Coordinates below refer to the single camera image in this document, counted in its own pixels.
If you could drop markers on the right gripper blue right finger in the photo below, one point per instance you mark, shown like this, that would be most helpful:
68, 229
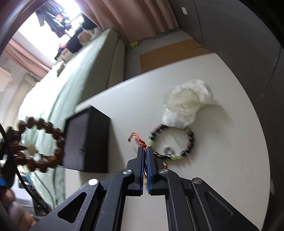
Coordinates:
192, 204

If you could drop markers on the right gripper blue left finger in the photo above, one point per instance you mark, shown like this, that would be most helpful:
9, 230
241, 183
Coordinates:
98, 205

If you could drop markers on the red cord jewelry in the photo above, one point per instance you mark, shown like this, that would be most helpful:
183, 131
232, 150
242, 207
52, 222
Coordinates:
138, 140

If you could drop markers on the white fabric flower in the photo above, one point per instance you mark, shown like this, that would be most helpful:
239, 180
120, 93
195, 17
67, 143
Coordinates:
183, 102

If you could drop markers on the black open jewelry box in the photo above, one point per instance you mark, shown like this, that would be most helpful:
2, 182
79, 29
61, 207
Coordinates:
86, 136

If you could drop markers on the person's left hand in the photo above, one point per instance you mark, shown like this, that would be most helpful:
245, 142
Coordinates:
22, 219

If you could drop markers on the green-covered bed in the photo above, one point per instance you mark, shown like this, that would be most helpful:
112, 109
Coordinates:
96, 67

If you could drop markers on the brown cardboard sheet on floor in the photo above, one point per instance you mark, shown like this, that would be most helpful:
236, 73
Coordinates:
170, 54

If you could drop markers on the pile of clothes by window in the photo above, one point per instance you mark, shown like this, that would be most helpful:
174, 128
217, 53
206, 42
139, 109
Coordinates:
73, 45

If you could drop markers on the pink curtain left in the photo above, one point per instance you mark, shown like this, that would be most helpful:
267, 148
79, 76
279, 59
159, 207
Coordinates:
27, 61

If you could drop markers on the pink curtain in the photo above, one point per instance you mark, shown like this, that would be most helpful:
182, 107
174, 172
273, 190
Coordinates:
27, 61
134, 20

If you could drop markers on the small green object on floor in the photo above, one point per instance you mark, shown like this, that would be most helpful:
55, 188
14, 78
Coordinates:
134, 45

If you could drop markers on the dark grey wardrobe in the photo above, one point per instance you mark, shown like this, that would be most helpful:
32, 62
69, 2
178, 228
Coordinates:
247, 46

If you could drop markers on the pink curtain right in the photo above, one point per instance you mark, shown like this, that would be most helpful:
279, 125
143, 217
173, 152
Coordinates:
134, 20

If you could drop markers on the hanging dark clothes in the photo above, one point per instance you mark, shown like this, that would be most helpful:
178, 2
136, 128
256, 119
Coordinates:
55, 16

